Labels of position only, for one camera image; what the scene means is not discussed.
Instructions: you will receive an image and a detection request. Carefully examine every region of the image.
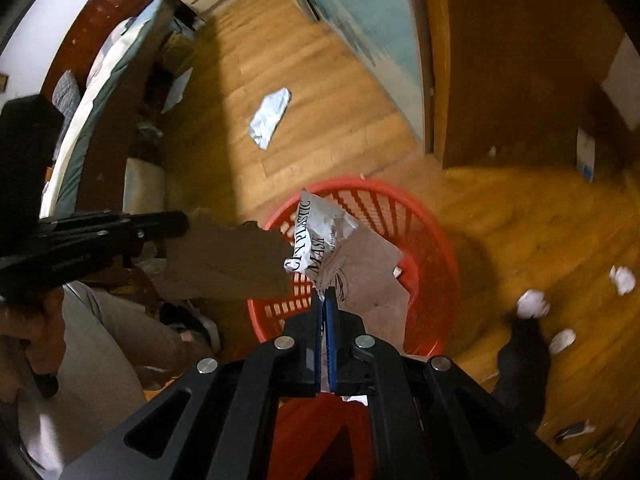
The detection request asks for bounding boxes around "bed with mattress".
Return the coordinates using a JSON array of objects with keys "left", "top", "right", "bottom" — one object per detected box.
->
[{"left": 40, "top": 0, "right": 169, "bottom": 217}]

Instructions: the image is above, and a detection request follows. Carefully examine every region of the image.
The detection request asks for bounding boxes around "dark wooden headboard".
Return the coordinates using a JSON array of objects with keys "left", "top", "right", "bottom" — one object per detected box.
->
[{"left": 39, "top": 0, "right": 167, "bottom": 107}]

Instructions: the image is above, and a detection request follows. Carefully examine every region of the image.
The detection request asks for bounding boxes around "torn brown cardboard piece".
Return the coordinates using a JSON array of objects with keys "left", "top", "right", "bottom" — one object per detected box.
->
[{"left": 155, "top": 207, "right": 294, "bottom": 307}]

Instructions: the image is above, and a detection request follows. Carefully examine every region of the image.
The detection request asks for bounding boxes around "white box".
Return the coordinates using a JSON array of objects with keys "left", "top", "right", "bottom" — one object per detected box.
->
[{"left": 122, "top": 157, "right": 167, "bottom": 214}]

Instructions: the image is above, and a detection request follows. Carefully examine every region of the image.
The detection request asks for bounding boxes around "black slipper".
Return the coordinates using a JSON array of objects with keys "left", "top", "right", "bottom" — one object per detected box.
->
[{"left": 159, "top": 301, "right": 222, "bottom": 352}]

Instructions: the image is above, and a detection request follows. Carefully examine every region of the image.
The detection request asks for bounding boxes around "silver foil wrapper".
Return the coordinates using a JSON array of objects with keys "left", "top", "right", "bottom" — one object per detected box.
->
[{"left": 248, "top": 87, "right": 292, "bottom": 150}]

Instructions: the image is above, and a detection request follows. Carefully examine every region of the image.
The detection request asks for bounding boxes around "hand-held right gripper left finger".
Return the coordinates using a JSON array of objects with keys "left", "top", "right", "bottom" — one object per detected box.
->
[{"left": 60, "top": 287, "right": 332, "bottom": 480}]

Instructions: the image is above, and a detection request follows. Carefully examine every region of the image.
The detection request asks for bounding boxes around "blue patterned rug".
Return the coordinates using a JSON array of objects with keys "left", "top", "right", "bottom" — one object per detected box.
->
[{"left": 294, "top": 0, "right": 427, "bottom": 142}]

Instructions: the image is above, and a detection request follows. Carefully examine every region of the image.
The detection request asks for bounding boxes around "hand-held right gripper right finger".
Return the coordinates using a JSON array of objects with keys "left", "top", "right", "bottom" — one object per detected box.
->
[{"left": 330, "top": 300, "right": 581, "bottom": 480}]

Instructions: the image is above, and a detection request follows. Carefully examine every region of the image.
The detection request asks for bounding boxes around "printed brown paper bag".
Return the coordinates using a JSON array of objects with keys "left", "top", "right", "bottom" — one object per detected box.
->
[{"left": 283, "top": 187, "right": 412, "bottom": 352}]

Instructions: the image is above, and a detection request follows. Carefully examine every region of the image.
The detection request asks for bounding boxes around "white paper sheet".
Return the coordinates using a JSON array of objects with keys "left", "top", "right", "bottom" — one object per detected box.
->
[{"left": 160, "top": 67, "right": 194, "bottom": 114}]

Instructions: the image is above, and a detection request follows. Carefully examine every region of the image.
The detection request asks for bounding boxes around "person's left hand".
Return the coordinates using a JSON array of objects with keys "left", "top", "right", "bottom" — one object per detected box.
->
[{"left": 0, "top": 285, "right": 69, "bottom": 387}]

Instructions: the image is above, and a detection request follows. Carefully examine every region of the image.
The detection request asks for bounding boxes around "person's beige trouser leg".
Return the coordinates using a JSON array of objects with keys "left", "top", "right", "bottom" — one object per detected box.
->
[{"left": 0, "top": 280, "right": 213, "bottom": 473}]

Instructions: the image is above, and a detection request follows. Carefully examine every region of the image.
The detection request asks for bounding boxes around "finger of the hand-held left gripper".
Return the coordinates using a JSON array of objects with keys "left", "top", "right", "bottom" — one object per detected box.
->
[
  {"left": 0, "top": 232, "right": 147, "bottom": 305},
  {"left": 40, "top": 210, "right": 190, "bottom": 242}
]

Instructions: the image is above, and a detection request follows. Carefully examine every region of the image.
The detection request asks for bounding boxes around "blue and white wrapper scrap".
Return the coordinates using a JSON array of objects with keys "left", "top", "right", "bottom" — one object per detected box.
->
[{"left": 553, "top": 420, "right": 599, "bottom": 444}]

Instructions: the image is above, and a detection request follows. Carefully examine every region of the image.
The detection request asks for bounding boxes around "white bed sheet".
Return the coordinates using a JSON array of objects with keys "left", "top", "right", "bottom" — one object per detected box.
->
[{"left": 86, "top": 16, "right": 152, "bottom": 87}]

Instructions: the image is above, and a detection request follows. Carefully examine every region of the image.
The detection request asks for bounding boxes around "dark cloth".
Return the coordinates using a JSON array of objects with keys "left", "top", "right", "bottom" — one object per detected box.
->
[{"left": 492, "top": 317, "right": 552, "bottom": 432}]

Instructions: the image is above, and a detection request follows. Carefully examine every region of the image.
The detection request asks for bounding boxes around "patterned grey pillow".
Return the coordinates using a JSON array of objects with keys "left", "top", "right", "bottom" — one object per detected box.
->
[{"left": 52, "top": 70, "right": 82, "bottom": 122}]

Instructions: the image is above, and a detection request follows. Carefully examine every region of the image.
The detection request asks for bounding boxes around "red plastic slotted basket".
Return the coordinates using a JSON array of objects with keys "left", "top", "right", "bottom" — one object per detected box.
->
[{"left": 247, "top": 176, "right": 460, "bottom": 480}]

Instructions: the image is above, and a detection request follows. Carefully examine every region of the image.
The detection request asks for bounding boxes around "white card with blue edge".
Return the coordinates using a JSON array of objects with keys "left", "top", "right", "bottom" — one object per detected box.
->
[{"left": 575, "top": 127, "right": 597, "bottom": 182}]

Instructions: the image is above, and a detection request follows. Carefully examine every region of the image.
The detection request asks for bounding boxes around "wooden cabinet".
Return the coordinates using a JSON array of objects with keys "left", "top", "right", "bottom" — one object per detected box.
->
[{"left": 419, "top": 0, "right": 640, "bottom": 173}]

